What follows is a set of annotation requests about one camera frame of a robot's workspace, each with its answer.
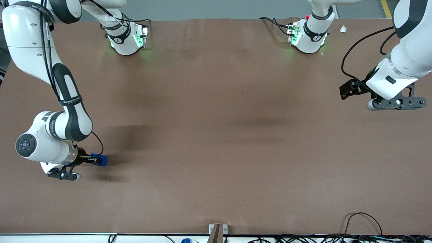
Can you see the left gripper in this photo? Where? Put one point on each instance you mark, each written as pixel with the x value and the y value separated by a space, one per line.
pixel 360 86

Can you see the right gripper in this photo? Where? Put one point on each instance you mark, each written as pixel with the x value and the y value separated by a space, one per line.
pixel 80 158

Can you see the blue plastic part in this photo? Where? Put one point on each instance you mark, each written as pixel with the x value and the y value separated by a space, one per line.
pixel 103 161

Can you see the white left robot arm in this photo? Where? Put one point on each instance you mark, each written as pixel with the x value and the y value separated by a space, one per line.
pixel 411 57

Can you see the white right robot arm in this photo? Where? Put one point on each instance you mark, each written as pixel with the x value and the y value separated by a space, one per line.
pixel 30 33

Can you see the white paper scrap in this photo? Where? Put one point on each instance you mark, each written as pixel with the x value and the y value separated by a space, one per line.
pixel 343 29

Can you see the green-lit metal connector box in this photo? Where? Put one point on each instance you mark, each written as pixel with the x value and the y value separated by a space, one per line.
pixel 140 38
pixel 293 33

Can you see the blue round cap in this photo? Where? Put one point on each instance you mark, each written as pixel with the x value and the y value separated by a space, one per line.
pixel 186 241

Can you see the brown table cover sheet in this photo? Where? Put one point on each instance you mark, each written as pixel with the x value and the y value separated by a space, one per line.
pixel 216 135

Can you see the gray metal mounting plate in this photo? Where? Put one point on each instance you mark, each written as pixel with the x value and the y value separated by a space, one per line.
pixel 225 229

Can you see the dark gray right camera mount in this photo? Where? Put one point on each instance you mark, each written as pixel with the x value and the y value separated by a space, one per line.
pixel 64 175

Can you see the dark gray camera mount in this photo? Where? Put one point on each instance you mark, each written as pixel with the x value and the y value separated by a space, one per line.
pixel 64 175
pixel 405 103

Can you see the dark gray left camera mount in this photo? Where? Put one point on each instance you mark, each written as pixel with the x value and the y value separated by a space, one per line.
pixel 405 103

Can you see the brown post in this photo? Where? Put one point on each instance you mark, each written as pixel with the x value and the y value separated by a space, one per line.
pixel 216 234

